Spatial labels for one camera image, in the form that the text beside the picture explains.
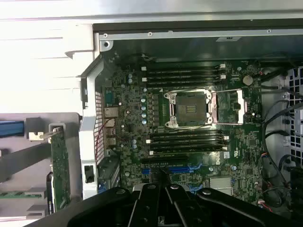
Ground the silver chipset heatsink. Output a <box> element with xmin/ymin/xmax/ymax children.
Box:
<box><xmin>209</xmin><ymin>177</ymin><xmax>232</xmax><ymax>196</ymax></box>

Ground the long black expansion slot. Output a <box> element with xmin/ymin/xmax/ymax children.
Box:
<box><xmin>141</xmin><ymin>153</ymin><xmax>190</xmax><ymax>166</ymax></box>

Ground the RAM slot with white latches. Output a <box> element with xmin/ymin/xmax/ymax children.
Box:
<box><xmin>143</xmin><ymin>74</ymin><xmax>226</xmax><ymax>83</ymax></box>
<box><xmin>146</xmin><ymin>136</ymin><xmax>229</xmax><ymax>144</ymax></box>
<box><xmin>141</xmin><ymin>64</ymin><xmax>225</xmax><ymax>71</ymax></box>
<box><xmin>150</xmin><ymin>146</ymin><xmax>228</xmax><ymax>156</ymax></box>

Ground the CPU socket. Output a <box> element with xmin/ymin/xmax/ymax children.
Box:
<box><xmin>163</xmin><ymin>89</ymin><xmax>213</xmax><ymax>128</ymax></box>

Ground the silver network port block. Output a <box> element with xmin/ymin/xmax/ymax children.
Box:
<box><xmin>103</xmin><ymin>107</ymin><xmax>118</xmax><ymax>119</ymax></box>

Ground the black PC case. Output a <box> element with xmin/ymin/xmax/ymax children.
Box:
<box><xmin>63</xmin><ymin>22</ymin><xmax>303</xmax><ymax>227</ymax></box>

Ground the green motherboard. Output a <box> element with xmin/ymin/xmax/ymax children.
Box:
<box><xmin>101</xmin><ymin>46</ymin><xmax>263</xmax><ymax>204</ymax></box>

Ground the teal port connector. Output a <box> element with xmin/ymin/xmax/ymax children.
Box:
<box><xmin>105</xmin><ymin>87</ymin><xmax>117</xmax><ymax>107</ymax></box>

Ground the grey parts rack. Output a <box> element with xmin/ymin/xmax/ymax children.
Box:
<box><xmin>0</xmin><ymin>112</ymin><xmax>84</xmax><ymax>223</ymax></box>

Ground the green RAM stick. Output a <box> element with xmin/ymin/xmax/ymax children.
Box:
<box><xmin>0</xmin><ymin>191</ymin><xmax>46</xmax><ymax>199</ymax></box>

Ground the perforated metal drive cage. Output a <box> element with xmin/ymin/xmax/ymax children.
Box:
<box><xmin>283</xmin><ymin>67</ymin><xmax>303</xmax><ymax>171</ymax></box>

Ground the silver coin battery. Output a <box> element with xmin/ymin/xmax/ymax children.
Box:
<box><xmin>242</xmin><ymin>74</ymin><xmax>254</xmax><ymax>87</ymax></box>

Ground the hard disk with blue rails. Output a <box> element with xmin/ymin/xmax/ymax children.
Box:
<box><xmin>0</xmin><ymin>120</ymin><xmax>26</xmax><ymax>140</ymax></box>

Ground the red black twisted wire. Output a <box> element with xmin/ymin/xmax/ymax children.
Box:
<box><xmin>95</xmin><ymin>117</ymin><xmax>117</xmax><ymax>155</ymax></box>

